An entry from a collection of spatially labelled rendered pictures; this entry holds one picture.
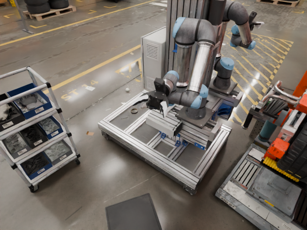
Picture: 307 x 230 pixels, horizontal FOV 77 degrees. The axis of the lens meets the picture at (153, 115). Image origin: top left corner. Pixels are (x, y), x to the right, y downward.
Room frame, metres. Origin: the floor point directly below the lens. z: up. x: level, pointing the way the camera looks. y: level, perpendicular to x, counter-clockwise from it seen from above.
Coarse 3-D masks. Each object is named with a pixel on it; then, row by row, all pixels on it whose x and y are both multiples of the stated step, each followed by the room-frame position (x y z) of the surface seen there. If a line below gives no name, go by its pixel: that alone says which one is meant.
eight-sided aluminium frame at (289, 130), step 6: (294, 114) 0.84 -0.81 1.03; (288, 120) 0.82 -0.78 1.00; (300, 120) 0.80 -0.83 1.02; (288, 126) 0.80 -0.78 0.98; (294, 126) 0.79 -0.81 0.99; (282, 132) 0.79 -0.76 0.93; (288, 132) 0.78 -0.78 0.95; (294, 132) 0.76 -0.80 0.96; (282, 138) 1.03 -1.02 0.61; (288, 138) 0.76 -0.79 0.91
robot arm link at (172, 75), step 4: (168, 72) 0.94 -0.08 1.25; (172, 72) 0.93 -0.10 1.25; (176, 72) 0.95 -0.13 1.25; (164, 76) 0.91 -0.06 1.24; (168, 76) 0.89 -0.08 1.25; (172, 76) 0.89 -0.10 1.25; (176, 76) 0.91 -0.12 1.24; (172, 80) 0.86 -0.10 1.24; (176, 80) 0.90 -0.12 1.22; (176, 84) 0.90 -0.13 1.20
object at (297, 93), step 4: (304, 76) 1.38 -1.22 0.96; (304, 80) 1.37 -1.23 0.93; (300, 84) 1.38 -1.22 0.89; (304, 84) 1.36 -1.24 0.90; (296, 88) 1.39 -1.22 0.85; (300, 88) 1.37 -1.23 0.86; (304, 88) 1.35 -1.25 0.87; (296, 92) 1.38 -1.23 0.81; (300, 92) 1.36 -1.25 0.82; (296, 96) 1.37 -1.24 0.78; (288, 104) 1.38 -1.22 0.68; (292, 108) 1.35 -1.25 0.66
